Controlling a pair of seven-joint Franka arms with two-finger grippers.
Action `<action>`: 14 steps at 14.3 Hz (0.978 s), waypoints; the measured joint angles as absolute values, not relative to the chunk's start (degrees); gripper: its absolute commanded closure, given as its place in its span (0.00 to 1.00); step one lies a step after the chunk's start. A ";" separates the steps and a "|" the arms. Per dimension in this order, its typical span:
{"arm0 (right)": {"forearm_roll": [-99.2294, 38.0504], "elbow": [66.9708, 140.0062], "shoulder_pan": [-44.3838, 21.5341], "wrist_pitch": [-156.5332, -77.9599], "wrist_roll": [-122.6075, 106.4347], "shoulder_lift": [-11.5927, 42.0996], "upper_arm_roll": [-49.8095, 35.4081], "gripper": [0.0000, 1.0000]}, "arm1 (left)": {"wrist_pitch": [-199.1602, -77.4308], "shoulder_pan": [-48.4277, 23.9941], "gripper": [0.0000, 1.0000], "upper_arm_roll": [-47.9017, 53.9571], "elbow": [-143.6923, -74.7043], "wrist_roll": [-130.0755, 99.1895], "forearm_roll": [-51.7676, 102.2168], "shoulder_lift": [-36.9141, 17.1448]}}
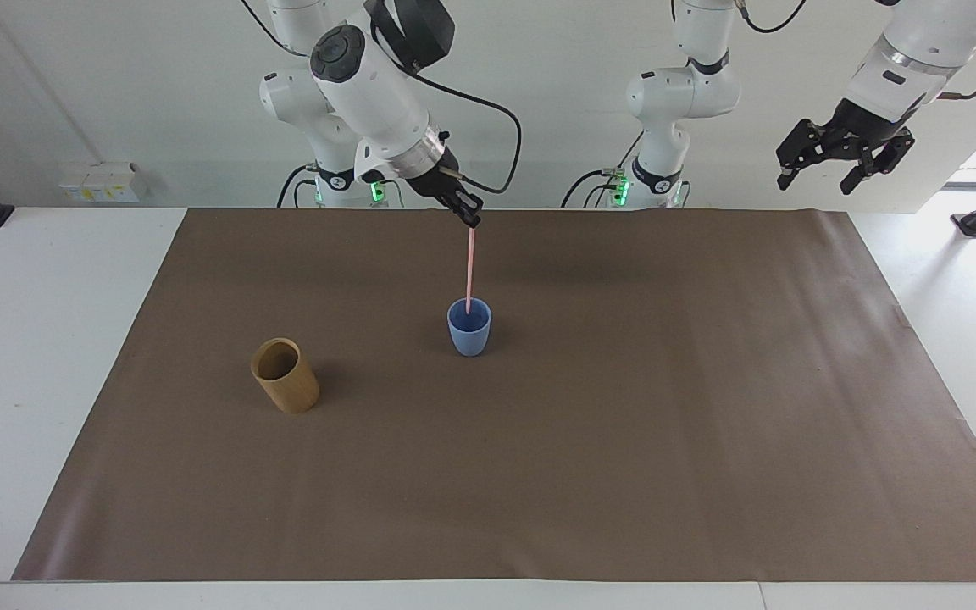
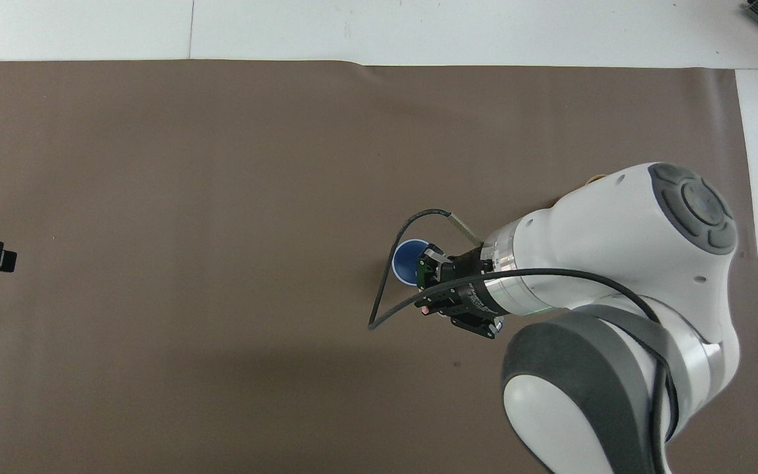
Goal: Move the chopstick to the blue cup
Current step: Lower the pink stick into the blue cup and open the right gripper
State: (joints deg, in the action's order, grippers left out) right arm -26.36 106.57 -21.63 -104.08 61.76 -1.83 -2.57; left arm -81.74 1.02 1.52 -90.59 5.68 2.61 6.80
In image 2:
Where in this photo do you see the black cable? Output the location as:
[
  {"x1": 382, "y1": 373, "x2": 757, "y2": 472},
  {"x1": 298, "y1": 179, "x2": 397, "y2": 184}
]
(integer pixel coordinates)
[{"x1": 368, "y1": 209, "x2": 679, "y2": 474}]

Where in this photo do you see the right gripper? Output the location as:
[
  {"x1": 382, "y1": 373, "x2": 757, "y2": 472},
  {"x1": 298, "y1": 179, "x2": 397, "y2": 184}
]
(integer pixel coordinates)
[{"x1": 416, "y1": 242, "x2": 509, "y2": 340}]

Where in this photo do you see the blue cup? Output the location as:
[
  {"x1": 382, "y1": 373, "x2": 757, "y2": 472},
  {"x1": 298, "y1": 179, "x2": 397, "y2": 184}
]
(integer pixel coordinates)
[{"x1": 392, "y1": 238, "x2": 430, "y2": 288}]

